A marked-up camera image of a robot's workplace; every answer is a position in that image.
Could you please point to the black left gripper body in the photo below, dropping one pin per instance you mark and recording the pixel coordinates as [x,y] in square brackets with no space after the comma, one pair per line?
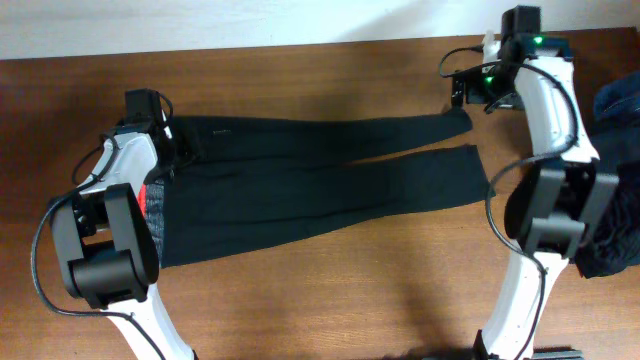
[170,162]

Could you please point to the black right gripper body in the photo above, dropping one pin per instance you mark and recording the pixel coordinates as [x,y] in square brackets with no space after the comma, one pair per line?
[496,89]

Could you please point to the black leggings red waistband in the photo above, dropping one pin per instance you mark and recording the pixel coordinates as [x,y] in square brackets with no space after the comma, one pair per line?
[254,183]

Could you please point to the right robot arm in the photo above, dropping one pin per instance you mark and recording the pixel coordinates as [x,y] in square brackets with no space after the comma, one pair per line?
[561,198]

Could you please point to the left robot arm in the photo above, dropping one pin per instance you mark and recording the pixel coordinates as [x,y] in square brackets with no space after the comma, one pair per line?
[105,249]

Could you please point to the dark clothes pile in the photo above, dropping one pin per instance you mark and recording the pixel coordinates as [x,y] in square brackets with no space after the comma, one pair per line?
[615,135]

